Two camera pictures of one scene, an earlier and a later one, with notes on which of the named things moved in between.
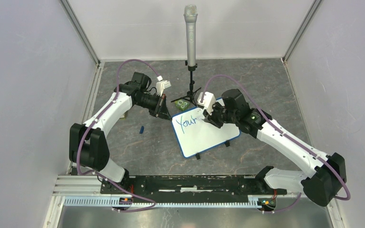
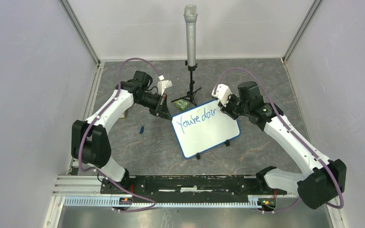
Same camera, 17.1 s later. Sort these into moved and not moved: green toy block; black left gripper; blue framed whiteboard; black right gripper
Moved: black right gripper
Not moved: black left gripper; green toy block; blue framed whiteboard
